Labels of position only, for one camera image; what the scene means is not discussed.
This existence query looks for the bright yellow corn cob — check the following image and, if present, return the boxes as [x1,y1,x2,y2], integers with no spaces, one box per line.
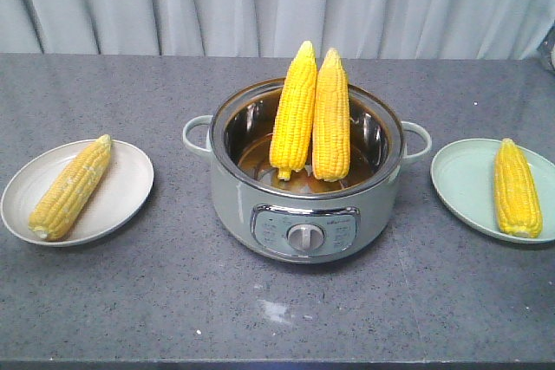
[269,41,317,181]

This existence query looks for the orange yellow corn cob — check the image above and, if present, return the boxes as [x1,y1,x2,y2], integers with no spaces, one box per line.
[312,48,350,182]

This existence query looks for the green electric cooking pot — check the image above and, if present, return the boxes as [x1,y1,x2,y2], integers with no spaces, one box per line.
[184,78,432,263]

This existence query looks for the white pleated curtain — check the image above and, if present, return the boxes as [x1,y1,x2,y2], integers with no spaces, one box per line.
[1,0,554,59]

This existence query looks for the pale yellow corn cob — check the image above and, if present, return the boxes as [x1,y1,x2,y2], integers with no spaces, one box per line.
[28,134,112,241]

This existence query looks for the light green plate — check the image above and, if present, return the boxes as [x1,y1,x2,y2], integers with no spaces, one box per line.
[430,138,554,244]

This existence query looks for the cream white plate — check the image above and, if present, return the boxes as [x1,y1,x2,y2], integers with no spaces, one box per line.
[1,140,154,247]

